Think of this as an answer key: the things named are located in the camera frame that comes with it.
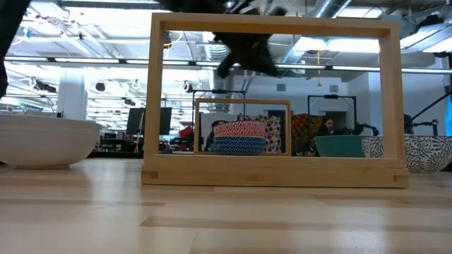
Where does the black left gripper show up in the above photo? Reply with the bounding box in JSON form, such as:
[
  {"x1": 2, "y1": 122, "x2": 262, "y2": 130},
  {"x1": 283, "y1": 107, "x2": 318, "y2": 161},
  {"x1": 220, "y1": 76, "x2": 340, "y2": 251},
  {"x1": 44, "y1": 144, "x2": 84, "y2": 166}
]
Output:
[{"x1": 158, "y1": 0, "x2": 287, "y2": 79}]

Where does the light wooden slatted shelf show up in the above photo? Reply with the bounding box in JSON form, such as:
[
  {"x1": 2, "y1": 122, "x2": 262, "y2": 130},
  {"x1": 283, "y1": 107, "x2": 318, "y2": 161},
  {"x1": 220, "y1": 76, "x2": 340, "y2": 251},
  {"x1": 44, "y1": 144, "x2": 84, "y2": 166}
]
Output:
[{"x1": 141, "y1": 12, "x2": 410, "y2": 188}]

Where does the long ceiling light strip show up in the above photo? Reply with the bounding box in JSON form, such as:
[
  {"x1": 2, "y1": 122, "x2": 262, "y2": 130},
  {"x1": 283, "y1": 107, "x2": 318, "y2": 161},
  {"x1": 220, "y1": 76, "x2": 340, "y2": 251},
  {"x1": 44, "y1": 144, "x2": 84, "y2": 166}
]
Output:
[{"x1": 5, "y1": 56, "x2": 452, "y2": 75}]

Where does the bright blue panel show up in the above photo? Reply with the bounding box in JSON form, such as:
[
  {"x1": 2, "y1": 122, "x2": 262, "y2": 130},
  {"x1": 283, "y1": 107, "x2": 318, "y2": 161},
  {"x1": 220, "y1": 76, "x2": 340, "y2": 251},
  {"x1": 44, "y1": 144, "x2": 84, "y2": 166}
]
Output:
[{"x1": 445, "y1": 94, "x2": 452, "y2": 137}]

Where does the white round column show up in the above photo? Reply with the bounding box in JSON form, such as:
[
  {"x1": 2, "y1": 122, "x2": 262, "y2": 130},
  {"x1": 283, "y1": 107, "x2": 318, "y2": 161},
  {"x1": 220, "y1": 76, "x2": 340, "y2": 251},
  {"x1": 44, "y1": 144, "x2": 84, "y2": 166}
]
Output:
[{"x1": 57, "y1": 68, "x2": 88, "y2": 121}]

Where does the black computer monitor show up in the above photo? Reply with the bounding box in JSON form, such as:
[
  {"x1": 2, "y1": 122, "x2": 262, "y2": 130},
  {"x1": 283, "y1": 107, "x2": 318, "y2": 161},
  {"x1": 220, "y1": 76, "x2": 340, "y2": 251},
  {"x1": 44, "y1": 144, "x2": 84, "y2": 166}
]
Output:
[{"x1": 126, "y1": 107, "x2": 173, "y2": 136}]

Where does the blue patterned bowl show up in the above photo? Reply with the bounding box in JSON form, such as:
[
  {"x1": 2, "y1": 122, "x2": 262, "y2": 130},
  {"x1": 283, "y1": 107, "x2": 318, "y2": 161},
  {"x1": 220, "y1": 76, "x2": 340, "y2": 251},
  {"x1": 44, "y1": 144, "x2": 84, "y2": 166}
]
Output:
[{"x1": 213, "y1": 135, "x2": 267, "y2": 157}]

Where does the bowl white outside orange inside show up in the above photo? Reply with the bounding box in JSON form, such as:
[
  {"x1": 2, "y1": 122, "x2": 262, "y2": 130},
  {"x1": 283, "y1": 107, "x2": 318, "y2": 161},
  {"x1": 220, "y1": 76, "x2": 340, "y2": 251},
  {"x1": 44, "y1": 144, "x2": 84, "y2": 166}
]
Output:
[{"x1": 0, "y1": 114, "x2": 102, "y2": 169}]

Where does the white bowl blue floral pattern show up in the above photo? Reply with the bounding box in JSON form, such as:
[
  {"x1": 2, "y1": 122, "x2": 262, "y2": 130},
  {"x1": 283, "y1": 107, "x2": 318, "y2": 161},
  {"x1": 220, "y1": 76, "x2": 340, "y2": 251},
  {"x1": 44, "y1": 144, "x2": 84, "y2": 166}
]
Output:
[{"x1": 362, "y1": 135, "x2": 452, "y2": 174}]

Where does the bright ceiling light panel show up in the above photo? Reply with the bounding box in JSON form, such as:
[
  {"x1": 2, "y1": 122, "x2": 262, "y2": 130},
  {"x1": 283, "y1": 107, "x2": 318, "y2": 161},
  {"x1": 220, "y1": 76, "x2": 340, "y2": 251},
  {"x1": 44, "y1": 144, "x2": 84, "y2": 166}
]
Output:
[{"x1": 295, "y1": 35, "x2": 381, "y2": 54}]

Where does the orange patterned cloth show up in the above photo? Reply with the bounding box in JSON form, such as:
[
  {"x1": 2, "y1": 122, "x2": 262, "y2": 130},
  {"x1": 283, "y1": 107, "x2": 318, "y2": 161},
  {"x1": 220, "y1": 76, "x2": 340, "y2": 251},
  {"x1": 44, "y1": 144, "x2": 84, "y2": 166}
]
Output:
[{"x1": 291, "y1": 113, "x2": 324, "y2": 152}]

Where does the red patterned bowl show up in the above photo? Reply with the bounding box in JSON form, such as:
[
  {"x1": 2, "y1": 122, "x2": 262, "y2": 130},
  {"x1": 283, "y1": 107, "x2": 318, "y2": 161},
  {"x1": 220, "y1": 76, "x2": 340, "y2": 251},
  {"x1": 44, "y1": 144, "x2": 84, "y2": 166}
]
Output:
[{"x1": 213, "y1": 120, "x2": 267, "y2": 138}]

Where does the black jointed stand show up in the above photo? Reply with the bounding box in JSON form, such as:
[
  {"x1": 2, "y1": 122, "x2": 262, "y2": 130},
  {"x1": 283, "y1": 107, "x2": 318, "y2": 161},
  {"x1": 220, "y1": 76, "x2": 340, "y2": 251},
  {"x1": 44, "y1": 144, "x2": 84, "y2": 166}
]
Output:
[{"x1": 404, "y1": 114, "x2": 441, "y2": 137}]

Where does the white cloth red print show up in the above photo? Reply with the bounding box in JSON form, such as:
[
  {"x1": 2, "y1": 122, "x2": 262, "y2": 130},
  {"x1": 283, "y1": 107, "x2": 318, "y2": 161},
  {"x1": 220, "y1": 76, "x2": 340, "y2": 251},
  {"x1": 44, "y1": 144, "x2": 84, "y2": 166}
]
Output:
[{"x1": 264, "y1": 116, "x2": 283, "y2": 153}]

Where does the person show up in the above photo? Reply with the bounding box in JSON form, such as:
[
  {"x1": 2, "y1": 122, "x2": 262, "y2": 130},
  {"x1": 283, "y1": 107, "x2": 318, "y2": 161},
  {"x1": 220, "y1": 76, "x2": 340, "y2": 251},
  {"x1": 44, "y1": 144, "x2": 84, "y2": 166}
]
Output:
[
  {"x1": 206, "y1": 120, "x2": 227, "y2": 152},
  {"x1": 319, "y1": 118, "x2": 342, "y2": 137}
]

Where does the silver ventilation duct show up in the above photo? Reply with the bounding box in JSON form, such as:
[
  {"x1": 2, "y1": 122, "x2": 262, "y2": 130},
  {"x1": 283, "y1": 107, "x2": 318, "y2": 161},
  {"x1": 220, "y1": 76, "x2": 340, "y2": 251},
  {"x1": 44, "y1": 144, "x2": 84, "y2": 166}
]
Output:
[{"x1": 203, "y1": 33, "x2": 230, "y2": 64}]

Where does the teal bowl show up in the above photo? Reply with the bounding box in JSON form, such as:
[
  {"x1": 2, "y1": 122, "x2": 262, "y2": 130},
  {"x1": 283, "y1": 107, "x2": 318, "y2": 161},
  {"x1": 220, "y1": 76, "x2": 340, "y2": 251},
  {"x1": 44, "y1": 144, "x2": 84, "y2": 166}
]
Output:
[{"x1": 314, "y1": 135, "x2": 367, "y2": 158}]

